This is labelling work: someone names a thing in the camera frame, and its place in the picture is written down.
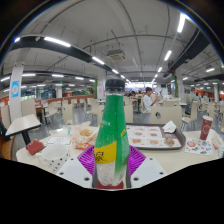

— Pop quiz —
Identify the white mug with dots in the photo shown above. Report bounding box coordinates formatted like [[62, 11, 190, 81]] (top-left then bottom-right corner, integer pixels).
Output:
[[40, 143, 71, 174]]

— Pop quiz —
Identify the red paper cup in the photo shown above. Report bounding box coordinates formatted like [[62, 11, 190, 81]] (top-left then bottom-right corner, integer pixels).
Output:
[[199, 115, 214, 141]]

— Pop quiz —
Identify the green drink bottle black cap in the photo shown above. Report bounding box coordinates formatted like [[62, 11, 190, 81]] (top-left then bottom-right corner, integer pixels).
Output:
[[93, 78, 131, 188]]

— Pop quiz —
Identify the flat round red coaster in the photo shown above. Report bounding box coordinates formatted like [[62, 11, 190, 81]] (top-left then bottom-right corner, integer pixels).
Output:
[[96, 179, 125, 191]]

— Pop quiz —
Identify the person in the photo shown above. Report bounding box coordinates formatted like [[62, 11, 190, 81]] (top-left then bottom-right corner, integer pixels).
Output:
[[142, 86, 161, 115]]

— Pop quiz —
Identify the group of ceiling lights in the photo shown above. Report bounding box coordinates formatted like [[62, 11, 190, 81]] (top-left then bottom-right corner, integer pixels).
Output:
[[0, 12, 224, 94]]

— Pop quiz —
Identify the blue round sign poster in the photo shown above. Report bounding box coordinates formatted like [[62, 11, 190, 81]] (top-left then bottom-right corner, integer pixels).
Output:
[[10, 79, 21, 100]]

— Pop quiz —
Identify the light square dining table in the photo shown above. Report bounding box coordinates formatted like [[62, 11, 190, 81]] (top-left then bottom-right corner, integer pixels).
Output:
[[4, 113, 42, 145]]

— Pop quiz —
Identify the printed paper tray liner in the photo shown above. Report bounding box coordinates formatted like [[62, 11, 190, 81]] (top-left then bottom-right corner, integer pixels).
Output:
[[127, 125, 183, 149]]

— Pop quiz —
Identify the food wrapper with snack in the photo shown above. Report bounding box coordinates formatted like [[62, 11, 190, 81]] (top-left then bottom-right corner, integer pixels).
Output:
[[69, 121, 100, 147]]

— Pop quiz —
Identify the ceiling air conditioner unit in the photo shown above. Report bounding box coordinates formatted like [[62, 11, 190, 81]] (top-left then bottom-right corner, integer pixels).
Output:
[[106, 48, 127, 62]]

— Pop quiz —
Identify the crumpled white napkin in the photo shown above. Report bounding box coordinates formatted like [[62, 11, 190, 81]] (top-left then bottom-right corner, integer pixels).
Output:
[[161, 120, 178, 135]]

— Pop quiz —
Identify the dark food tray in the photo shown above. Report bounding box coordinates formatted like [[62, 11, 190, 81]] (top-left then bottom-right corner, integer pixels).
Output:
[[125, 123, 187, 151]]

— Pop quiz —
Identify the white printed card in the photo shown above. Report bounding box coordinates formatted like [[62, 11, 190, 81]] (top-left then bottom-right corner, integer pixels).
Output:
[[45, 134, 73, 147]]

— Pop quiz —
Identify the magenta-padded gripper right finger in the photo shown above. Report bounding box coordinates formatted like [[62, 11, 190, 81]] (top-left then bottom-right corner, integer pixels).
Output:
[[125, 144, 168, 190]]

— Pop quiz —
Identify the printed paper sheet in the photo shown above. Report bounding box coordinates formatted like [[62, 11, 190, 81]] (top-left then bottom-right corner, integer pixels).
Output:
[[184, 136, 215, 156]]

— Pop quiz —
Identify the small red pouch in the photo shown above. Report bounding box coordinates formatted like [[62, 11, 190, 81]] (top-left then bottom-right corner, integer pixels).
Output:
[[25, 139, 46, 156]]

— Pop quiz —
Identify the brown wooden chair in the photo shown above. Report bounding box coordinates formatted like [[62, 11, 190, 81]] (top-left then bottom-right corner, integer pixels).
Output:
[[0, 119, 17, 161]]

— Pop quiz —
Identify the group of beige chairs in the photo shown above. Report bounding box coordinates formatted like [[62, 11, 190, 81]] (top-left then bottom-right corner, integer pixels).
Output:
[[21, 94, 134, 129]]

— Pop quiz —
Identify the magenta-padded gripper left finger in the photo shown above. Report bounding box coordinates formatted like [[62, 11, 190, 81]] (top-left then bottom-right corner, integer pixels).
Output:
[[55, 144, 99, 189]]

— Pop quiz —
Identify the beige chair with round hole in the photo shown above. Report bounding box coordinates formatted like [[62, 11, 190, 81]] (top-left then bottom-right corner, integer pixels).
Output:
[[149, 105, 184, 130]]

